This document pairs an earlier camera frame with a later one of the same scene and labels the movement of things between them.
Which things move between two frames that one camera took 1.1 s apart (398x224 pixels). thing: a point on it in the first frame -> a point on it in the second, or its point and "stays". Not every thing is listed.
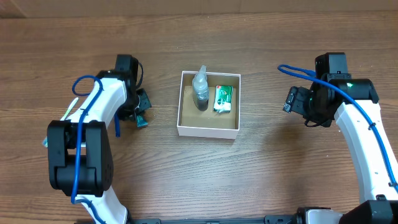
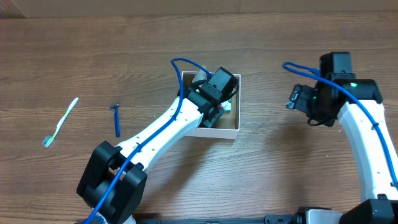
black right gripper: x=315 y=116 stays
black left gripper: x=137 y=112 -> x=211 y=115
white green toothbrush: x=45 y=139 stays
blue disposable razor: x=117 y=125 stays
